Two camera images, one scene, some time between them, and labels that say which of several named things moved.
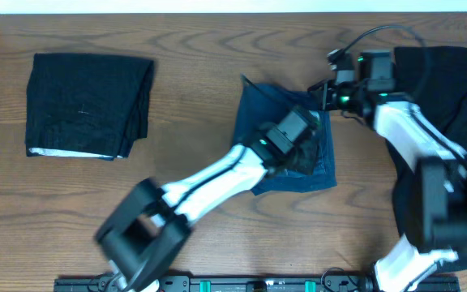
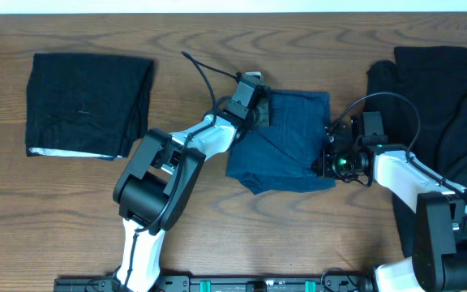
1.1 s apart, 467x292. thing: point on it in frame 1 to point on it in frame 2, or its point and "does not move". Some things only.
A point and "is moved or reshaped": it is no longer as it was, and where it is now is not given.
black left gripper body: x=304 y=161 to x=261 y=117
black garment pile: x=456 y=91 does not move
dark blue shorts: x=259 y=107 is moved or reshaped
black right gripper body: x=344 y=97 to x=341 y=165
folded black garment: x=87 y=105 does not move
